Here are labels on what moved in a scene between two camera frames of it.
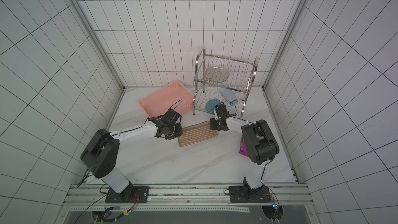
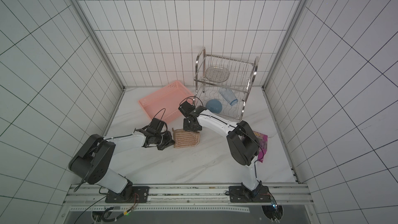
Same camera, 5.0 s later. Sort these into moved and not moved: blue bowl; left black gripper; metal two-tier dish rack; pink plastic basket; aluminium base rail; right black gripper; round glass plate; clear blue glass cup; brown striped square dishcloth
Moved: right black gripper; left black gripper; brown striped square dishcloth
Not moved: metal two-tier dish rack; clear blue glass cup; blue bowl; aluminium base rail; pink plastic basket; round glass plate
